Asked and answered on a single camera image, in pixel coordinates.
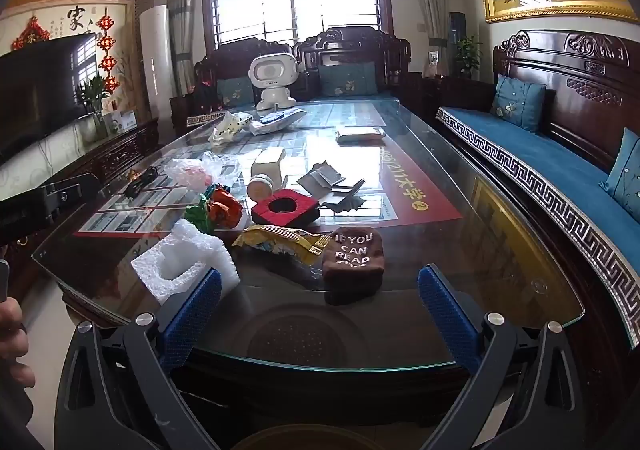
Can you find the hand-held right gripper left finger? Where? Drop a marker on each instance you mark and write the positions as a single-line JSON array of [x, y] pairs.
[[192, 315]]

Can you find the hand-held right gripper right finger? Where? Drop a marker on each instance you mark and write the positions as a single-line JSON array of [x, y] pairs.
[[447, 315]]

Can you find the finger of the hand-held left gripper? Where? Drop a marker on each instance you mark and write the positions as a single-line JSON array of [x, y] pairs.
[[70, 195]]

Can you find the white foam block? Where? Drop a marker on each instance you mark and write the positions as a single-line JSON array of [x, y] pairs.
[[185, 250]]

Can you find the brown printed sock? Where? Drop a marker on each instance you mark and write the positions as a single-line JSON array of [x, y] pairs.
[[352, 260]]

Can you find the person's left hand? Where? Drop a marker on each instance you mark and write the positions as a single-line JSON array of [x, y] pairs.
[[12, 340]]

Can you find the carved wooden television cabinet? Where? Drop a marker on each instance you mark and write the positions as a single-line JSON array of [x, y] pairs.
[[100, 155]]

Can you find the green crumpled wrapper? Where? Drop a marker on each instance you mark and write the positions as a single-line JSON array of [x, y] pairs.
[[196, 217]]

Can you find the green bamboo plant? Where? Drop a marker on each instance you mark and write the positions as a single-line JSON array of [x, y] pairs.
[[92, 98]]

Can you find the black television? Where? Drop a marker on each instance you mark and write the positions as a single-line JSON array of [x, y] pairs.
[[40, 90]]

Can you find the orange crumpled wrapper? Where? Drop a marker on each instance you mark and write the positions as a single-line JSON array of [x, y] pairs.
[[227, 207]]

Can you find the yellow snack wrapper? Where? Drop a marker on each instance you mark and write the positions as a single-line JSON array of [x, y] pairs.
[[280, 240]]

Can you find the teal crumpled paper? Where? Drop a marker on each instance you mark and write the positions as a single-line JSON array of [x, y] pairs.
[[216, 190]]

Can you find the clear pink plastic bag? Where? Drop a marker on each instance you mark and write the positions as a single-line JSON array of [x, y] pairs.
[[200, 170]]

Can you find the red foam box insert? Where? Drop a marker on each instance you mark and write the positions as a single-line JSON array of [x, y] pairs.
[[285, 210]]

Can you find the red bordered printed poster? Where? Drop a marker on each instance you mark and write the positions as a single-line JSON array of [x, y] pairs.
[[400, 180]]

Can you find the white paper roll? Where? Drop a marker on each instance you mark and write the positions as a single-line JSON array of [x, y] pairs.
[[265, 175]]

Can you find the white tower air conditioner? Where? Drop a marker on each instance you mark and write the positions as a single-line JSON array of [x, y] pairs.
[[154, 60]]

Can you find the black backpack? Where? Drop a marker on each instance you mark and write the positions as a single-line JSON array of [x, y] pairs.
[[204, 93]]

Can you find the crumpled white patterned bag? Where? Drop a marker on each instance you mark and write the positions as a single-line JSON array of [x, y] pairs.
[[227, 130]]

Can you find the grey folded cardboard piece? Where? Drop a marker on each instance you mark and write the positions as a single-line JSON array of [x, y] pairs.
[[320, 178]]

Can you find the blue patterned seat cushion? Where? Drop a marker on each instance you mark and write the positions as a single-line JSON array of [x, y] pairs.
[[540, 150]]

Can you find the teal embroidered cushion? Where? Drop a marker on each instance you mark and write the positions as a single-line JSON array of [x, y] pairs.
[[347, 79], [517, 103], [625, 170], [235, 91]]

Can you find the white flat packet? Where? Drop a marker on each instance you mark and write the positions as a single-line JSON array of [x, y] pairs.
[[360, 135]]

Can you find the carved wooden armchair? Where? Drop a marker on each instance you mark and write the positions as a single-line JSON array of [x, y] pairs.
[[350, 43], [230, 60]]

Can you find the dark wooden side table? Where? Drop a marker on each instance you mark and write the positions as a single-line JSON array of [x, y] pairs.
[[445, 95]]

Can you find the white robot toy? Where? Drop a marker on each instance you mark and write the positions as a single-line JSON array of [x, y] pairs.
[[272, 80]]

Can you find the small potted plant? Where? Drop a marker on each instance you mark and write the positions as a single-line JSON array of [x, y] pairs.
[[468, 55]]

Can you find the long carved wooden sofa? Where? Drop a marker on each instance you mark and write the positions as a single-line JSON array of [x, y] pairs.
[[575, 65]]

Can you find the red knot wall ornament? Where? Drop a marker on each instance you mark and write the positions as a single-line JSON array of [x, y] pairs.
[[31, 33]]

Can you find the small photo frame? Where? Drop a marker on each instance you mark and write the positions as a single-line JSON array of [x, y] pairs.
[[432, 64]]

